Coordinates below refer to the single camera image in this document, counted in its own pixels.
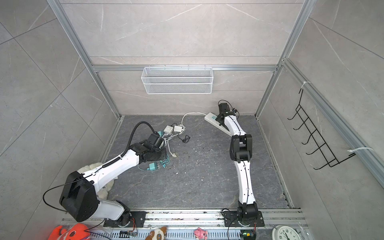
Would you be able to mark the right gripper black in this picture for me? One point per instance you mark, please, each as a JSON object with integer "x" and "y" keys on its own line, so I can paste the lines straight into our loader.
{"x": 218, "y": 120}

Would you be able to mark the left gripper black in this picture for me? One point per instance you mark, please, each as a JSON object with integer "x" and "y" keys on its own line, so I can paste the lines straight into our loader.
{"x": 163, "y": 149}

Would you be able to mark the white charger with black cable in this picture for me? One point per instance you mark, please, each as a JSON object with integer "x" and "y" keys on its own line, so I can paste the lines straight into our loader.
{"x": 179, "y": 131}

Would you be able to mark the white multicolour power strip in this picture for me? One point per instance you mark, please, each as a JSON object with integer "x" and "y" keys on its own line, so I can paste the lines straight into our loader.
{"x": 210, "y": 118}

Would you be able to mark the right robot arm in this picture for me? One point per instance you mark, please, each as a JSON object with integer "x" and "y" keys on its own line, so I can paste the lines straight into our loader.
{"x": 241, "y": 153}

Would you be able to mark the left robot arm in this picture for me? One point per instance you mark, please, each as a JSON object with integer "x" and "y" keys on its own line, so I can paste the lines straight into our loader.
{"x": 79, "y": 195}

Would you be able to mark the teal charger lower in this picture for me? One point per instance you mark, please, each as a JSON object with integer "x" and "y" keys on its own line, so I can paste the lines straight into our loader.
{"x": 153, "y": 166}

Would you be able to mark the brown white plush puppy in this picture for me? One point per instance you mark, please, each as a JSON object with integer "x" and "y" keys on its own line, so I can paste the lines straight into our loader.
{"x": 157, "y": 234}

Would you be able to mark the pink plush toy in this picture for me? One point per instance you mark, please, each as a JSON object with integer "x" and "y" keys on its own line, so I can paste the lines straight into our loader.
{"x": 200, "y": 234}

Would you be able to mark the red plush toy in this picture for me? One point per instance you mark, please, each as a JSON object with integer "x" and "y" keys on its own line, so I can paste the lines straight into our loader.
{"x": 76, "y": 232}

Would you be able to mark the white analog clock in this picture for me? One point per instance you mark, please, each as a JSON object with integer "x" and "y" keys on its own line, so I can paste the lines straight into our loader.
{"x": 282, "y": 232}

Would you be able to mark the white wire mesh basket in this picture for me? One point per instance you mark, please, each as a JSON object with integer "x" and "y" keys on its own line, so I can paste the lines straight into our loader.
{"x": 177, "y": 80}

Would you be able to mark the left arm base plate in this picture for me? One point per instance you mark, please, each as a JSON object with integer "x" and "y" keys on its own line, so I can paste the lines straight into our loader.
{"x": 128, "y": 220}

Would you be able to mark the black wire hook rack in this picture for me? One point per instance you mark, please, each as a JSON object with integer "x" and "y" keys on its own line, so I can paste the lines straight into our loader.
{"x": 315, "y": 136}

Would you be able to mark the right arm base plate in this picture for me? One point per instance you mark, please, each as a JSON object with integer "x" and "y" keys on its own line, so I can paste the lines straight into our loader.
{"x": 233, "y": 219}

